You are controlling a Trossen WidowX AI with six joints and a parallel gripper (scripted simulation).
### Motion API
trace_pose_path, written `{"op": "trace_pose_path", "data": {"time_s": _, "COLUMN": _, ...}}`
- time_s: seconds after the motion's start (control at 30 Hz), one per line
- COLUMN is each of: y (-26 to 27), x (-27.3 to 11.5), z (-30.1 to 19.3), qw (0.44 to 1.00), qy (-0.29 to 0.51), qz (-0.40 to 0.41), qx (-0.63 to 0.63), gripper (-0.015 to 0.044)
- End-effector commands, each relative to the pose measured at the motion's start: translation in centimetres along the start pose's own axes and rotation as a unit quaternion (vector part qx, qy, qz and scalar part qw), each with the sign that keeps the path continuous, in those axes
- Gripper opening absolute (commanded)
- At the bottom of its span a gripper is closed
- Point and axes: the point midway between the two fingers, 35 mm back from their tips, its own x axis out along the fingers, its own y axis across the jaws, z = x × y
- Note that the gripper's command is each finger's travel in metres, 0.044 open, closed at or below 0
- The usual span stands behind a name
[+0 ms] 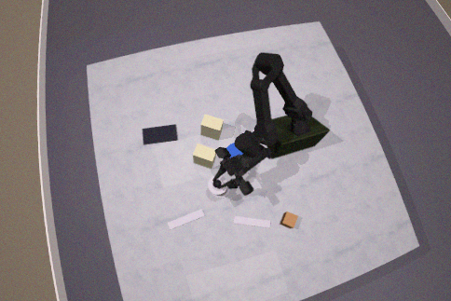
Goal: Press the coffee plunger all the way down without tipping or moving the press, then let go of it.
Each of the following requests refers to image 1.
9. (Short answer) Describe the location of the glass french press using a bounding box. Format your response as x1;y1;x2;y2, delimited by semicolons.
208;176;238;198

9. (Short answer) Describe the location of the small brown cube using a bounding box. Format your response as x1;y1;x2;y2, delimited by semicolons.
280;212;298;228

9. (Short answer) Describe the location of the beige rectangular block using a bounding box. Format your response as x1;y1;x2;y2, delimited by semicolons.
193;144;216;169
200;115;224;141

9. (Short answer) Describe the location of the white flat bar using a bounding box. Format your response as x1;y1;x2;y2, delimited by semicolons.
233;215;270;228
168;210;205;230

